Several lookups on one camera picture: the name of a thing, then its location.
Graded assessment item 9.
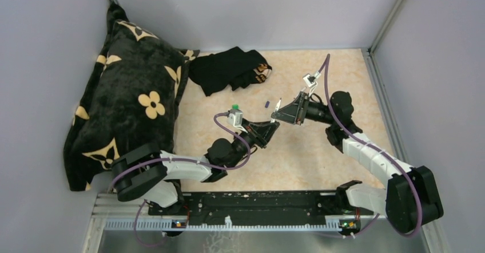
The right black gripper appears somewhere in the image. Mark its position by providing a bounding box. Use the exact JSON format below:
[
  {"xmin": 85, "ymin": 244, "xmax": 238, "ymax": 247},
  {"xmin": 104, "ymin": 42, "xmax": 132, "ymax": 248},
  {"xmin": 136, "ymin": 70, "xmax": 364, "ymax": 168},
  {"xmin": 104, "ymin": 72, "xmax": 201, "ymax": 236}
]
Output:
[{"xmin": 272, "ymin": 92, "xmax": 336, "ymax": 125}]

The white pen with clip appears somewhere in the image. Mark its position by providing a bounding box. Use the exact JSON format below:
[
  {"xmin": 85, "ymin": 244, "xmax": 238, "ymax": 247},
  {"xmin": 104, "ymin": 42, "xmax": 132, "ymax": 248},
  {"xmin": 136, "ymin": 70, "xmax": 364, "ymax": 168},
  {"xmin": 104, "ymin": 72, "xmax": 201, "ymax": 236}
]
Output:
[{"xmin": 271, "ymin": 98, "xmax": 282, "ymax": 123}]

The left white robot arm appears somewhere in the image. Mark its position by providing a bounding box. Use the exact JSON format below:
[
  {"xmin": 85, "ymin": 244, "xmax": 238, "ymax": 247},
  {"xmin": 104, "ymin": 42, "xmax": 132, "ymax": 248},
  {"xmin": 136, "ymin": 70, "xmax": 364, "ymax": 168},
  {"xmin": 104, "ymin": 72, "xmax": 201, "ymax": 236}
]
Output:
[{"xmin": 109, "ymin": 120, "xmax": 280, "ymax": 215}]

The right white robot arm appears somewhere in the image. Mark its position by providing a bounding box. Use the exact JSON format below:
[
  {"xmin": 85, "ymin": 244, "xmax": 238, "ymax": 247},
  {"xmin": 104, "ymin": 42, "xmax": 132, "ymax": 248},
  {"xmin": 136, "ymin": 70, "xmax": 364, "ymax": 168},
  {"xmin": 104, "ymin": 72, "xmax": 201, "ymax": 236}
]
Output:
[{"xmin": 271, "ymin": 91, "xmax": 444, "ymax": 235}]

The black folded cloth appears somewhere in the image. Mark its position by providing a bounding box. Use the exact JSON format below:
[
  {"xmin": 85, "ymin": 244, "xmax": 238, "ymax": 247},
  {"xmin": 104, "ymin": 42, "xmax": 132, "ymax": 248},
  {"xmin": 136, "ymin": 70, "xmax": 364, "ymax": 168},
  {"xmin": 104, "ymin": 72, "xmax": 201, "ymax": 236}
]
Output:
[{"xmin": 189, "ymin": 47, "xmax": 273, "ymax": 96}]

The black floral plush pillow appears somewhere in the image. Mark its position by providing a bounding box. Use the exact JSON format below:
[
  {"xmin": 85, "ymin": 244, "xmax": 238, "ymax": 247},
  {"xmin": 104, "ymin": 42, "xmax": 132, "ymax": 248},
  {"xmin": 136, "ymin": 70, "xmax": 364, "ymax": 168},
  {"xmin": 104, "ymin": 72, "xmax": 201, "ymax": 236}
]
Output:
[{"xmin": 63, "ymin": 3, "xmax": 199, "ymax": 192}]

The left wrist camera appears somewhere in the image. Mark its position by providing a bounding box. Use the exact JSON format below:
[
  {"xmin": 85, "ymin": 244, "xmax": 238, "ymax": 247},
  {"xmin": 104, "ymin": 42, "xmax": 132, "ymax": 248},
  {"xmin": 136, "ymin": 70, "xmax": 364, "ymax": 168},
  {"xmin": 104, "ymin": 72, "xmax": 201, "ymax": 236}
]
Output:
[{"xmin": 227, "ymin": 109, "xmax": 243, "ymax": 129}]

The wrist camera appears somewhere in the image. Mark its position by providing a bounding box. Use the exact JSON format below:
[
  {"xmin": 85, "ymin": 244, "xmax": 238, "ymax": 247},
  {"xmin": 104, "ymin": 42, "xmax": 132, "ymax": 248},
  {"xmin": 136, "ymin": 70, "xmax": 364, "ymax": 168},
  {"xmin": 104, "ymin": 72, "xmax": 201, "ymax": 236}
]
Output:
[
  {"xmin": 303, "ymin": 71, "xmax": 321, "ymax": 95},
  {"xmin": 227, "ymin": 109, "xmax": 243, "ymax": 129}
]

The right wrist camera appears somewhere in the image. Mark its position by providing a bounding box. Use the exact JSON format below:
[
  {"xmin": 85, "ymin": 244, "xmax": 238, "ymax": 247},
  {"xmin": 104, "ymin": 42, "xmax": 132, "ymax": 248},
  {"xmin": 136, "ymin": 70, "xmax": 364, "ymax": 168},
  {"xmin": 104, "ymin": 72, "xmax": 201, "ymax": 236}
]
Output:
[{"xmin": 303, "ymin": 71, "xmax": 321, "ymax": 95}]

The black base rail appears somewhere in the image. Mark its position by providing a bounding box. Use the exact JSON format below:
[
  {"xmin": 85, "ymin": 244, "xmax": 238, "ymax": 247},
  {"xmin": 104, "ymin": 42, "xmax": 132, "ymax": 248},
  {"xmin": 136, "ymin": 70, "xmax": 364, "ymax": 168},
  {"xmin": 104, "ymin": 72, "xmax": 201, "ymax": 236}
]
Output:
[{"xmin": 148, "ymin": 190, "xmax": 373, "ymax": 231}]

